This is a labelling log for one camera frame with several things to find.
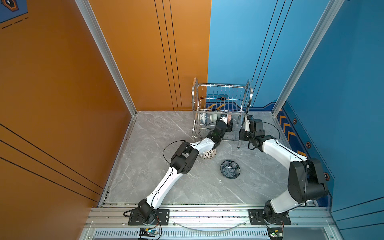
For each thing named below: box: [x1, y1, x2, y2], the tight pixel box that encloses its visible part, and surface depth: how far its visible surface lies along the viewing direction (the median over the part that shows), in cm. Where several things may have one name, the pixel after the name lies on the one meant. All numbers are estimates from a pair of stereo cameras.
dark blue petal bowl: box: [220, 160, 241, 180], surface depth 89 cm
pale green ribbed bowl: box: [210, 113, 218, 122], surface depth 105 cm
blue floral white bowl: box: [200, 112, 208, 125], surface depth 104 cm
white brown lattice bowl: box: [199, 148, 217, 160], surface depth 96 cm
